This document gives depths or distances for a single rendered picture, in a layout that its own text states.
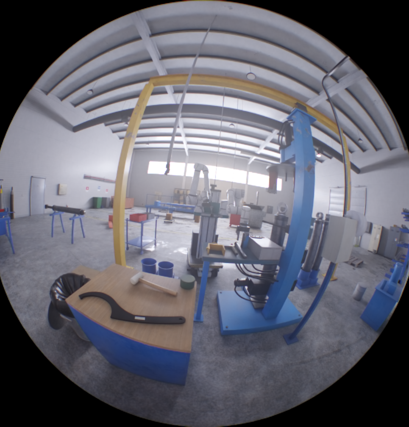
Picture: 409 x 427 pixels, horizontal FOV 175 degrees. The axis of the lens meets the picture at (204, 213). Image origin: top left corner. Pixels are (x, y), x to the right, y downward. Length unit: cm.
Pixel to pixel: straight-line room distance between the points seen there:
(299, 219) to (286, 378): 174
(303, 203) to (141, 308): 158
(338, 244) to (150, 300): 146
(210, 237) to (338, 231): 228
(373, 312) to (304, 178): 268
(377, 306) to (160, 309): 312
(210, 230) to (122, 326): 240
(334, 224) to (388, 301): 211
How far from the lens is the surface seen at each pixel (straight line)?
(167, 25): 606
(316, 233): 307
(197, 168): 230
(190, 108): 658
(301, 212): 148
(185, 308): 81
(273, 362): 185
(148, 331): 71
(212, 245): 133
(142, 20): 596
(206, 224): 270
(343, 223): 133
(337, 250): 136
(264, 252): 129
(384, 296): 305
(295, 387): 186
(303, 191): 150
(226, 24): 577
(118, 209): 245
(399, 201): 1194
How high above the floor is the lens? 153
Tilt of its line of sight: 5 degrees down
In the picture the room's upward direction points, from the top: 7 degrees clockwise
